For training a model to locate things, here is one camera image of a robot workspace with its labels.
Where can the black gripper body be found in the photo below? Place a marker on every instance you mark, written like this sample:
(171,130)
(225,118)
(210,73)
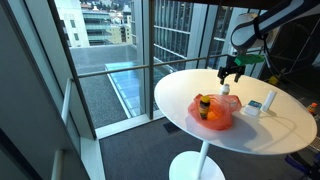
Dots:
(231,68)

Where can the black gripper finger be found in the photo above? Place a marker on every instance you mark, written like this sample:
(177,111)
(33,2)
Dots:
(237,77)
(222,80)

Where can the white container with yellow label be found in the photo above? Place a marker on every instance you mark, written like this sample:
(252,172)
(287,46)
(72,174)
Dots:
(224,89)

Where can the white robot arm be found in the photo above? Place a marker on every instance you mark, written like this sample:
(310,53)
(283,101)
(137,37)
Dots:
(258,32)

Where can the orange plastic bag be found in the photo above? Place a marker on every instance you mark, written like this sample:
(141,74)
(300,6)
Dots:
(219,116)

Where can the tall white cylindrical container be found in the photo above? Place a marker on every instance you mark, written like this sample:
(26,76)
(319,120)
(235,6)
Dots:
(268,101)

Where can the dark bottle with yellow cap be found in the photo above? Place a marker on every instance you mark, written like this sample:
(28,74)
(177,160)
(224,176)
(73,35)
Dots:
(204,106)

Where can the small blue and white box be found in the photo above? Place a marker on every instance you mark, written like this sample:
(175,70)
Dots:
(253,108)

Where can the round white table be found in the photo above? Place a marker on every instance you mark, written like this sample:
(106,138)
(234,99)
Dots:
(284,128)

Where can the black and orange clamp equipment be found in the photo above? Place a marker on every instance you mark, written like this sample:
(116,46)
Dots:
(312,108)

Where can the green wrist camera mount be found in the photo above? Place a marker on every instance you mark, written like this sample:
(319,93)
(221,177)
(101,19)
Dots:
(249,59)

